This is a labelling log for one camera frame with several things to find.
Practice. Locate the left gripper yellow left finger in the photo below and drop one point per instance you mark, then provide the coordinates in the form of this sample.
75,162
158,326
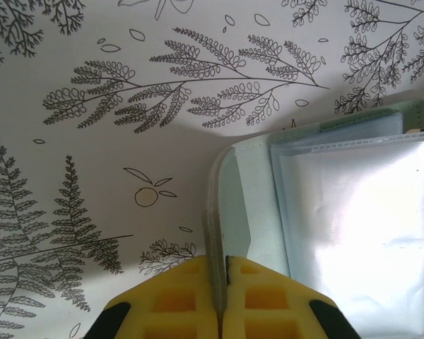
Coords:
169,303

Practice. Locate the floral patterned table cover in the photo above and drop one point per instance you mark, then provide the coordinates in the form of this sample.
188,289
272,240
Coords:
92,159

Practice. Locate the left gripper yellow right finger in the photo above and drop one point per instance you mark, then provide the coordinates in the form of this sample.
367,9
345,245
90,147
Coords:
268,307

